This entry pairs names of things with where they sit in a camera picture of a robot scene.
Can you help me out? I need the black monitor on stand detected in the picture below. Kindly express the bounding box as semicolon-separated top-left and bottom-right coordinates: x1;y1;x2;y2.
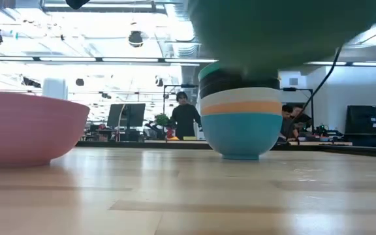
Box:
106;102;147;142

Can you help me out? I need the light blue bowl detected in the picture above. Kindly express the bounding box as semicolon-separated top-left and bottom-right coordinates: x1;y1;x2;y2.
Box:
201;112;284;161

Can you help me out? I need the orange bowl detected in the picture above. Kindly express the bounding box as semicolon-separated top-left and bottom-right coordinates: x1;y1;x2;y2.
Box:
201;100;283;116

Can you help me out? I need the black bowl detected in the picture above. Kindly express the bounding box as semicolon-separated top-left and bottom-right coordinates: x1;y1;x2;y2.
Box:
198;68;281;89
199;78;281;99

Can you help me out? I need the white pillar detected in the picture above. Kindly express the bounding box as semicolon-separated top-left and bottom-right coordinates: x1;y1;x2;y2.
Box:
42;77;69;101

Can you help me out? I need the pink bowl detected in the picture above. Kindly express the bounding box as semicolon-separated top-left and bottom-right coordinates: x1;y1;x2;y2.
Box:
0;89;91;168

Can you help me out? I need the dark green bowl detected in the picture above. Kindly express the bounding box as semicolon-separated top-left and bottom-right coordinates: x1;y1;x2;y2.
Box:
187;0;376;81

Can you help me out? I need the turquoise bowl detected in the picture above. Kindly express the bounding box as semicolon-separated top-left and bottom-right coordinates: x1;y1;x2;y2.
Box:
198;61;223;82

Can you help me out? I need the black cabinet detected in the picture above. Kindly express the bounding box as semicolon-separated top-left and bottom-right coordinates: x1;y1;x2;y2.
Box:
343;104;376;148

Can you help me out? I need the black aluminium table frame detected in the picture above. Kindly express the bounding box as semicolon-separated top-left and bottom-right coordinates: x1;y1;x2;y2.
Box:
76;139;376;160

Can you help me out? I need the green potted plant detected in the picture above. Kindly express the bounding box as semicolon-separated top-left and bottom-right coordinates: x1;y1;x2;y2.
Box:
153;112;172;129

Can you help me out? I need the person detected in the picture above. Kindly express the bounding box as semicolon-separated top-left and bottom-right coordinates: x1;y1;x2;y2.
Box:
291;103;313;133
279;104;300;140
170;91;204;140

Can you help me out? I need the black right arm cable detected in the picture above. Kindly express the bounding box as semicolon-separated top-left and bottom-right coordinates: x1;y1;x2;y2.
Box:
288;45;344;140

